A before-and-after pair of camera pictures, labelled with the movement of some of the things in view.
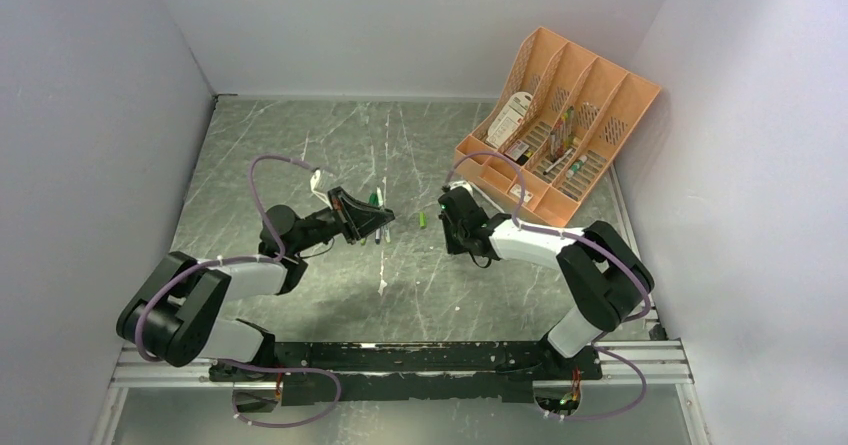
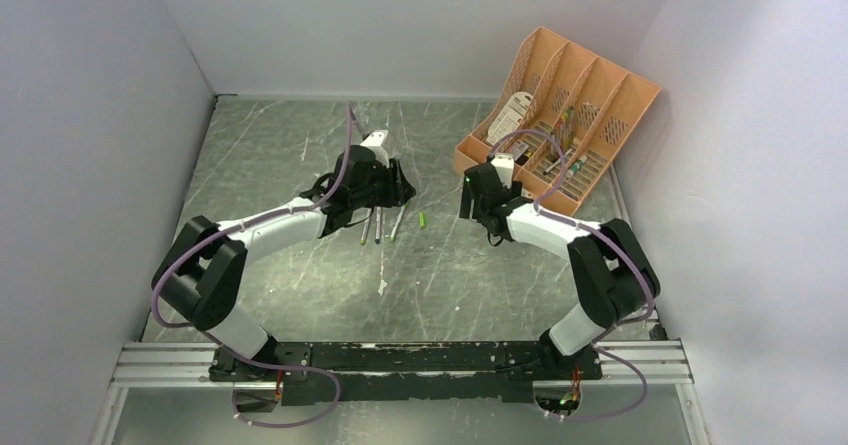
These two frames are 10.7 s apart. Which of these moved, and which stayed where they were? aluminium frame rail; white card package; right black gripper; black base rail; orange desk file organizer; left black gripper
Moved: right black gripper; left black gripper
Stayed: orange desk file organizer; white card package; aluminium frame rail; black base rail
